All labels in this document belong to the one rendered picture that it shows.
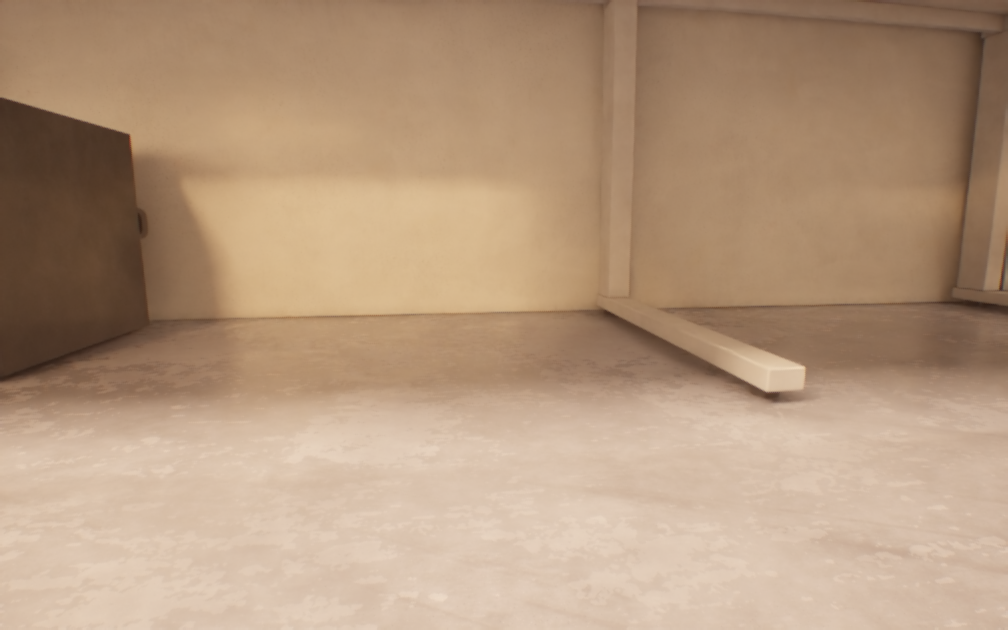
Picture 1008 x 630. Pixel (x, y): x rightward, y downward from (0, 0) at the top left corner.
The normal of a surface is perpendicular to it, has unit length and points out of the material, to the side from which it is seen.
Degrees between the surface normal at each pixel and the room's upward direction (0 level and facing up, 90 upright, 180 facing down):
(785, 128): 90
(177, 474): 0
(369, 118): 90
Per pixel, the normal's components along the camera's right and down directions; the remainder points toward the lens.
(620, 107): 0.12, 0.17
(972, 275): -0.99, 0.03
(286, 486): 0.00, -0.99
